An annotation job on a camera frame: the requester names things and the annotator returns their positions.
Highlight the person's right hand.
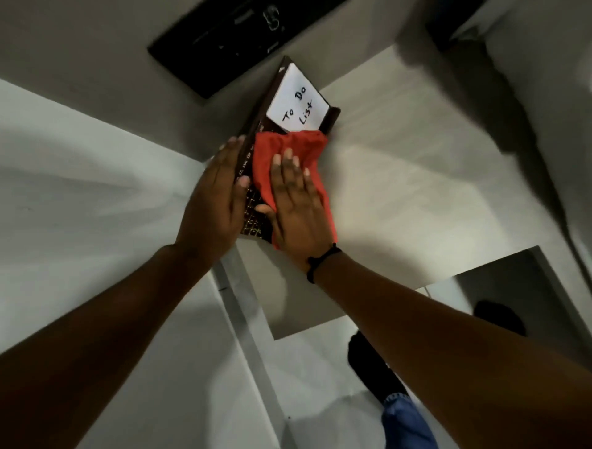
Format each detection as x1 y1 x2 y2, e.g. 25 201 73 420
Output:
255 148 339 271

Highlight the person's left hand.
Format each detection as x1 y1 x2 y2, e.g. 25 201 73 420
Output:
175 135 251 267

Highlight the red cloth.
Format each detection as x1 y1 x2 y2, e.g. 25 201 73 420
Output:
252 130 339 251

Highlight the dark brown desk calendar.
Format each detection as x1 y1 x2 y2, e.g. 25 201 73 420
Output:
233 56 341 244

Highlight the person's right forearm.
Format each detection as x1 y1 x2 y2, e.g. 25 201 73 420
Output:
314 252 592 449

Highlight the person's left forearm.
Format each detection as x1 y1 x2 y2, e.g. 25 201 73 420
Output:
0 243 218 449

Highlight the black wristband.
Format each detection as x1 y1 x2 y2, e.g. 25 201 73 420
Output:
306 243 343 285

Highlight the white handwritten paper note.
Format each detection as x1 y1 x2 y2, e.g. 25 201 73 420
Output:
265 62 330 134

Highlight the black flat monitor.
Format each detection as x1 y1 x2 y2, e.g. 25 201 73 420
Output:
147 0 348 100

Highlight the black shoe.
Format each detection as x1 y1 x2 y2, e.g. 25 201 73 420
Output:
347 330 410 406
472 300 527 338

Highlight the blue jeans leg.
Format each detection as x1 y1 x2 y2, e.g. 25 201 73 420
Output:
381 393 438 449

